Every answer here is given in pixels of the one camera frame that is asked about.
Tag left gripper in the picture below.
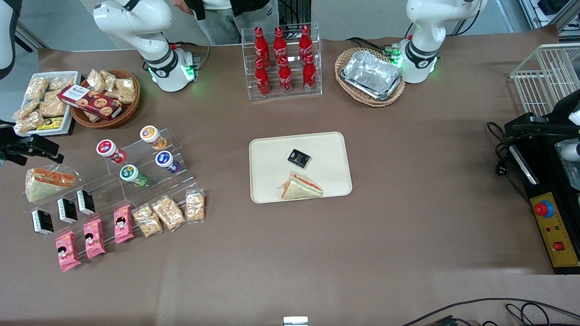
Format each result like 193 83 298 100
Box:
512 88 580 137

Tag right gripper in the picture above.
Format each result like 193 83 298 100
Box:
0 120 65 166

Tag green gum bottle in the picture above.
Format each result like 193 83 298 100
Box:
119 164 149 188

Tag white rectangular plastic tray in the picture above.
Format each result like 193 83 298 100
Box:
14 71 81 137

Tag red gum bottle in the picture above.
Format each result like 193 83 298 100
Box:
96 139 127 164

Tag orange gum bottle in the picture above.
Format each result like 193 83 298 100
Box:
140 125 167 150

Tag purple gum bottle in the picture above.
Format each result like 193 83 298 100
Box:
155 151 181 174

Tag beige plastic tray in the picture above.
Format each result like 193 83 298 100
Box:
249 131 353 204

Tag wrapped triangle sandwich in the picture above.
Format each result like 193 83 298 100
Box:
25 167 83 203
275 171 324 201

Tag black control box yellow panel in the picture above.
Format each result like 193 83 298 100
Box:
505 131 580 275

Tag black and white small box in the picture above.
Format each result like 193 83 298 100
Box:
57 198 78 224
76 189 96 216
31 209 54 236

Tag red cookie box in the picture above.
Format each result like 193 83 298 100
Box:
58 84 123 120

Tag clear acrylic stepped stand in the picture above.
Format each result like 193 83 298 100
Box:
22 165 136 262
75 128 198 225

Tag dark brown wicker basket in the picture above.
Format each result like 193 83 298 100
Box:
70 69 141 129

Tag pink snack packet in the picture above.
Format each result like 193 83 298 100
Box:
55 231 82 272
83 218 106 259
113 204 135 244

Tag clear cracker packet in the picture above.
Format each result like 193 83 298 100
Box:
185 189 206 222
151 195 186 232
132 204 164 238

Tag stack of foil trays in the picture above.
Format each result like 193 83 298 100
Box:
341 50 404 101

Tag light wicker basket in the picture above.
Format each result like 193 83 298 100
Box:
335 48 406 107

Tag clear acrylic bottle rack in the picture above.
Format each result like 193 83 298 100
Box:
242 23 323 101

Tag standing person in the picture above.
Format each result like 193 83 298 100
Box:
171 0 280 46

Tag red cola bottle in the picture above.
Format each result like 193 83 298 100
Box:
273 27 290 67
254 27 271 68
278 57 293 95
302 54 317 93
299 25 314 64
254 59 271 96

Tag black snack packet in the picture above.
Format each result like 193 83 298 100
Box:
287 149 312 169

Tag black power cable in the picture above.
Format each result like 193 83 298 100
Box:
487 121 532 205

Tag white wire basket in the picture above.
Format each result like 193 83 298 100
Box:
510 43 580 119

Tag black floor cable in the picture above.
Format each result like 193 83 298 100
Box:
401 297 580 326

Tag black cables at arm base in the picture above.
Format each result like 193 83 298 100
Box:
346 36 400 58

